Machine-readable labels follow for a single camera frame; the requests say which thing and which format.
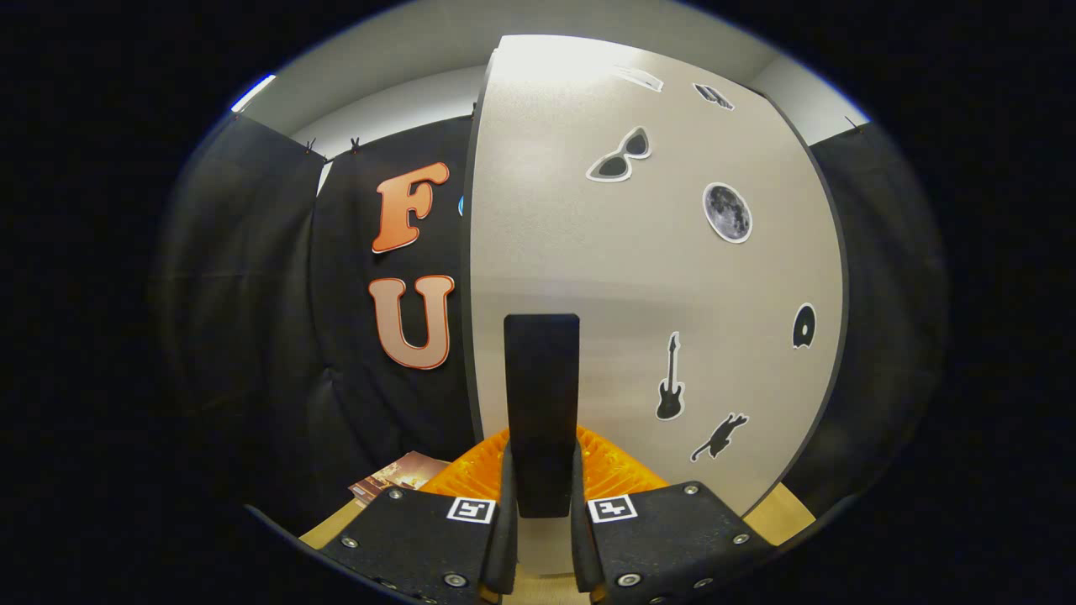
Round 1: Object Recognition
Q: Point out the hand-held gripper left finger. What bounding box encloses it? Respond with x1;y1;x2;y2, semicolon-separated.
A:
319;429;518;605

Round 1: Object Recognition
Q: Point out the beige shoe cabinet door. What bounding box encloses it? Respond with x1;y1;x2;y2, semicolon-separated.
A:
467;34;850;581

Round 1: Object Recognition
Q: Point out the brown cover book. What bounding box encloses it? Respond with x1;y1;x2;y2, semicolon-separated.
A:
349;451;451;505

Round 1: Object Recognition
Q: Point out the black backdrop cloth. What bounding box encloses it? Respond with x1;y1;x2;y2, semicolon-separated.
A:
151;109;951;539

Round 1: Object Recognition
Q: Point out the row of black cloth clips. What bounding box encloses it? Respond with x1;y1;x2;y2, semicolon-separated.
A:
303;118;862;156

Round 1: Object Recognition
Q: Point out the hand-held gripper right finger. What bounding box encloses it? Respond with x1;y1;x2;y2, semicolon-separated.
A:
572;427;778;605

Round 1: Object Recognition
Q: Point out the ceiling light panel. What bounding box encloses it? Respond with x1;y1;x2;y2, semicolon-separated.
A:
231;74;277;113

